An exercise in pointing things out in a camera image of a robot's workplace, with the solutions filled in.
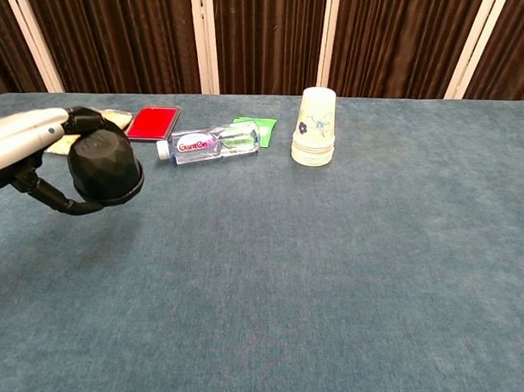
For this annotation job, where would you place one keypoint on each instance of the brown curtain panel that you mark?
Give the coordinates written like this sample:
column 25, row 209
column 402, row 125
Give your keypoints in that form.
column 400, row 46
column 514, row 50
column 121, row 36
column 4, row 53
column 267, row 41

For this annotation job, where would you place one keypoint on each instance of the stack of floral paper cups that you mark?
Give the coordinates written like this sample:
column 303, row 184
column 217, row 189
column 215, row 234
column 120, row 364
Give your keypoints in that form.
column 314, row 129

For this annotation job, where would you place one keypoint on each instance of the white partition frame post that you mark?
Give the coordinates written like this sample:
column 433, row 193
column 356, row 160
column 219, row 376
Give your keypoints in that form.
column 474, row 48
column 33, row 37
column 206, row 39
column 327, row 39

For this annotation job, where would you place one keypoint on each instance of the blue felt table cover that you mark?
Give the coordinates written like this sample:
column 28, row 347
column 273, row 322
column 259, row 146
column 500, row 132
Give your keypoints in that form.
column 328, row 271

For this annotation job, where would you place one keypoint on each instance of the clear bag of yellow snacks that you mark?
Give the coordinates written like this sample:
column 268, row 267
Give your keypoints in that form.
column 118, row 117

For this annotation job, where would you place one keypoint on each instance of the black faceted dome object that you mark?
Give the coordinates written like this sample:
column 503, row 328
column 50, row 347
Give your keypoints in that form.
column 103, row 169

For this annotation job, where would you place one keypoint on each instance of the black round lid with pills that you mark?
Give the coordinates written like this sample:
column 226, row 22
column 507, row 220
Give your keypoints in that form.
column 138, row 185

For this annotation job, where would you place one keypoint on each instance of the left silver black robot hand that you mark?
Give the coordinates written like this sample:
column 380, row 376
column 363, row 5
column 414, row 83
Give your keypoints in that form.
column 18, row 140

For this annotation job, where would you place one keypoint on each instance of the green foil packet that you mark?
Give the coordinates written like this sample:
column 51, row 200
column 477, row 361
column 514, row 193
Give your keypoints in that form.
column 267, row 129

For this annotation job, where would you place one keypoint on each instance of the red ink pad case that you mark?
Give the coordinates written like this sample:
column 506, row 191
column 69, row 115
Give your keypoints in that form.
column 152, row 122

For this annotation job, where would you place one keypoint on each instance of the clear plastic water bottle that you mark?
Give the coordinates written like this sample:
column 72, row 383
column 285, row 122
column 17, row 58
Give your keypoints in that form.
column 203, row 146

